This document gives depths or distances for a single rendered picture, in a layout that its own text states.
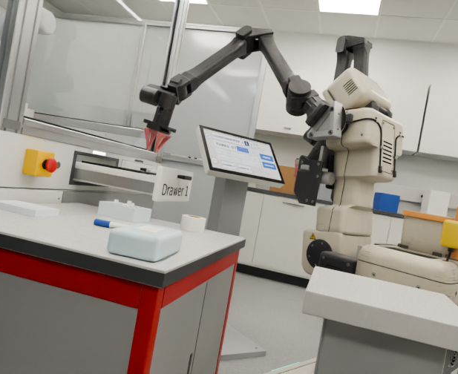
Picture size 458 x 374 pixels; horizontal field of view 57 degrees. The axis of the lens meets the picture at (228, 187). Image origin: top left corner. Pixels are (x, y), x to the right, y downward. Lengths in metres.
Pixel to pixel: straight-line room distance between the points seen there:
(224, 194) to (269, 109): 2.54
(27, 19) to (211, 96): 2.13
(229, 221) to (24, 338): 1.70
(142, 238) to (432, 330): 0.49
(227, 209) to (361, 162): 1.09
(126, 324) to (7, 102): 0.70
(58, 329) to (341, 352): 0.49
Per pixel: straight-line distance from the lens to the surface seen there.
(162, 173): 1.32
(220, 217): 2.38
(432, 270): 1.19
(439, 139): 4.77
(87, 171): 1.46
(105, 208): 1.25
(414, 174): 5.06
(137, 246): 0.74
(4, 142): 1.24
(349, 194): 1.51
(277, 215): 4.33
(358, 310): 0.75
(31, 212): 1.07
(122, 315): 0.76
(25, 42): 1.28
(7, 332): 0.89
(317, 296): 0.75
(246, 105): 3.16
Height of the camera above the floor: 0.92
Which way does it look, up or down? 1 degrees down
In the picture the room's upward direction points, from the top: 10 degrees clockwise
